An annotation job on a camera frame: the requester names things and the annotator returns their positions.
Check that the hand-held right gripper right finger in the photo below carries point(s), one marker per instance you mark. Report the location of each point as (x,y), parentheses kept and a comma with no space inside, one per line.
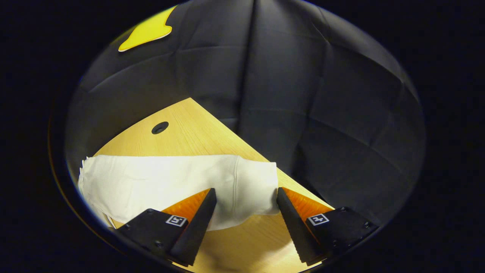
(295,227)

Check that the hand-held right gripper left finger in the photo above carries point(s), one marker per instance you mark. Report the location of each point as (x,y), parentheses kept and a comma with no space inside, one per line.
(197,227)

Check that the white hooded sweatshirt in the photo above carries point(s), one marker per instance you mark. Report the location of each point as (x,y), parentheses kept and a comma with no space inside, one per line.
(151,182)

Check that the black backdrop cloth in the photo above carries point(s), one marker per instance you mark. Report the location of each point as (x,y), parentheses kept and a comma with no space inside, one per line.
(303,94)

